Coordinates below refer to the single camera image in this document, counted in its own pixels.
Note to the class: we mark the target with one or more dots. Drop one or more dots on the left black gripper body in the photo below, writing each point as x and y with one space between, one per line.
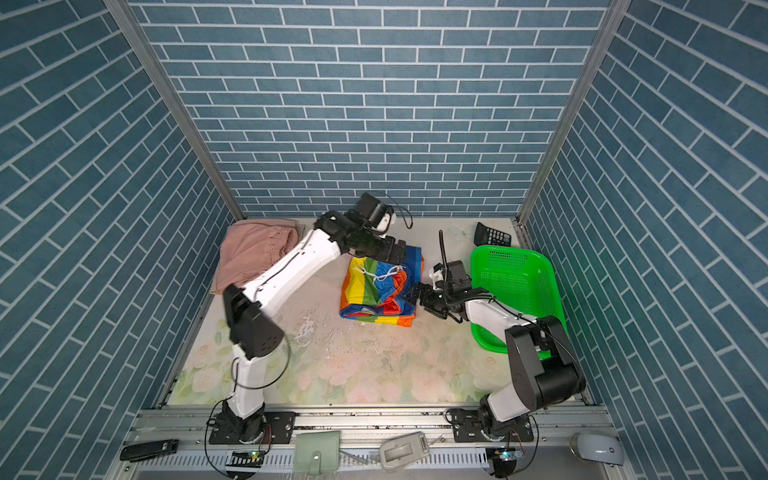
377 246

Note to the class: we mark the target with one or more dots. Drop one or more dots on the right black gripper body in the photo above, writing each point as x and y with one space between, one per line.
438 301

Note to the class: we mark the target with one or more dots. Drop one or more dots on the colourful patterned shorts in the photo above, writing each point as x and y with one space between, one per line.
377 292

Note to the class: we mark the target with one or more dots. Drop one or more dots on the green plastic basket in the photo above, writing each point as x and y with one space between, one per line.
519 279

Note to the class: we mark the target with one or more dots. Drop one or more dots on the pink shorts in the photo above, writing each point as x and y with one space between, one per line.
251 247

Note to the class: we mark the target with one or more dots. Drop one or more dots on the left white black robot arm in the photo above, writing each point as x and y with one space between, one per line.
252 310

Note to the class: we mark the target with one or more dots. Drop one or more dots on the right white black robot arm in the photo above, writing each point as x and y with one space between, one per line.
543 367

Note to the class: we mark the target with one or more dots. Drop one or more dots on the black calculator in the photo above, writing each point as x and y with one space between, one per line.
484 235

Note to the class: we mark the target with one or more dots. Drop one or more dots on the right circuit board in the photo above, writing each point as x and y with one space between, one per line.
502 461

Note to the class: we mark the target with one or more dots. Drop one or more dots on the circuit board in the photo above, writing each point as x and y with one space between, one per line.
244 465
502 461

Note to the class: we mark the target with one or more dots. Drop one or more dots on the light green wallet pouch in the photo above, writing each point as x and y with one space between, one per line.
317 453

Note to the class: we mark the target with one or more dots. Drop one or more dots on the white computer mouse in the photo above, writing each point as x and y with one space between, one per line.
597 448

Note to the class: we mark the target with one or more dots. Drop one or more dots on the left circuit board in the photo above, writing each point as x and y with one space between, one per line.
244 465

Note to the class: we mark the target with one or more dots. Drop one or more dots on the black remote control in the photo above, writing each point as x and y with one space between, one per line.
148 450

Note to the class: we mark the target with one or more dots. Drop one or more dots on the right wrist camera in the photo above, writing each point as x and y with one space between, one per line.
451 277

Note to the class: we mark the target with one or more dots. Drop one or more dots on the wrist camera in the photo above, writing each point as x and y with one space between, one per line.
373 214
451 277

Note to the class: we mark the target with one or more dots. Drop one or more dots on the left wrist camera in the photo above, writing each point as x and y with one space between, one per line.
373 214

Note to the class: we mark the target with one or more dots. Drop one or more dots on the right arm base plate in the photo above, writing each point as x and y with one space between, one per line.
472 426

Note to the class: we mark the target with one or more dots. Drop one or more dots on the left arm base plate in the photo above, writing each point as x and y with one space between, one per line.
282 427

